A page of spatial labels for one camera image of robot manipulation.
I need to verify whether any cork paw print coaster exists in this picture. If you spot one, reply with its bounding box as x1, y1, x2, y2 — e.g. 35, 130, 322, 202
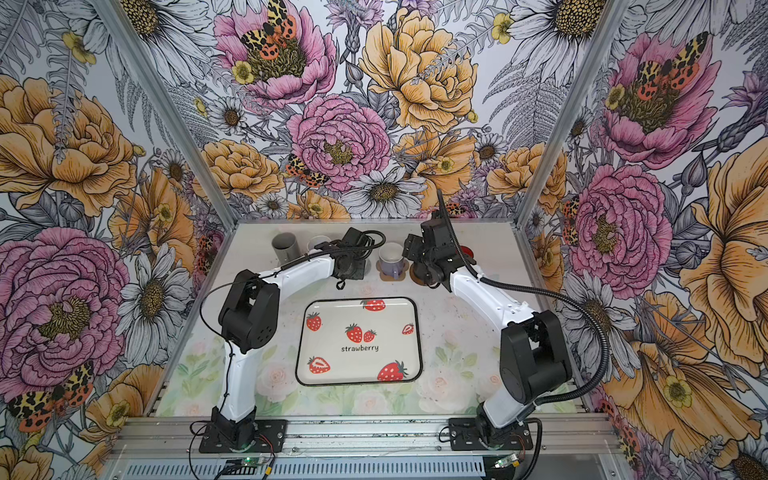
376, 259, 410, 282

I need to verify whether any aluminium front rail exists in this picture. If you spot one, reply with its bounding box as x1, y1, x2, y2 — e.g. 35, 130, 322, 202
109, 412, 620, 460

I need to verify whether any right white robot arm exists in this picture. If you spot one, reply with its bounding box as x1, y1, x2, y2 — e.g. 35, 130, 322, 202
403, 216, 572, 430

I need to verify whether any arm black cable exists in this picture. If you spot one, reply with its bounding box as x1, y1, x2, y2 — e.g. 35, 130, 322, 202
435, 188, 612, 480
187, 229, 388, 480

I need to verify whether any white lilac handled mug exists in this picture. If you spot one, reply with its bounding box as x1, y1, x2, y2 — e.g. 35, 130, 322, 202
378, 242, 405, 263

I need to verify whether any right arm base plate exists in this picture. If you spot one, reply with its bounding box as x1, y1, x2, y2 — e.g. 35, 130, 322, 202
448, 416, 534, 451

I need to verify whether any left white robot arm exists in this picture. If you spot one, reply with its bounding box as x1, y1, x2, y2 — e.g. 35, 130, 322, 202
211, 227, 386, 449

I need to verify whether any scratched brown wooden round coaster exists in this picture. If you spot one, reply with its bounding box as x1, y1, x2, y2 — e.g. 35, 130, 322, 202
409, 269, 426, 286

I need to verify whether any white strawberry serving tray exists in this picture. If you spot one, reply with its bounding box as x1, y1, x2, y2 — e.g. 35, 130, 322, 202
295, 297, 424, 387

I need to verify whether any grey mug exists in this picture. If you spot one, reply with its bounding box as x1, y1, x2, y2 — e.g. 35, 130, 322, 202
271, 232, 302, 266

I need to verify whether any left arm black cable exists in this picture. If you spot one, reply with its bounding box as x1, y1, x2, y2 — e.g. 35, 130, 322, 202
187, 229, 388, 480

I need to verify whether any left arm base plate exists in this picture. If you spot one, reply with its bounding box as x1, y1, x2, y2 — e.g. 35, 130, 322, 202
197, 418, 288, 454

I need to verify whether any left aluminium corner post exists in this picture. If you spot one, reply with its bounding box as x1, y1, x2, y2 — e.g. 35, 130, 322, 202
89, 0, 239, 232

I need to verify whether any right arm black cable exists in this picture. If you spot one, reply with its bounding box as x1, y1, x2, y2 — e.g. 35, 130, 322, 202
435, 188, 612, 480

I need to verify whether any aluminium corner post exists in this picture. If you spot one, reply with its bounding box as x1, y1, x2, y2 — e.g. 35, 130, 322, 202
514, 0, 632, 227
89, 0, 239, 232

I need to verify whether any right aluminium corner post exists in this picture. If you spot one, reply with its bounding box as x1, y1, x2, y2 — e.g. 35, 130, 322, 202
514, 0, 632, 227

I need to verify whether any blue floral mug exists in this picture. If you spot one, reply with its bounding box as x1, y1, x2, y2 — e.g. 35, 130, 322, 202
307, 235, 331, 253

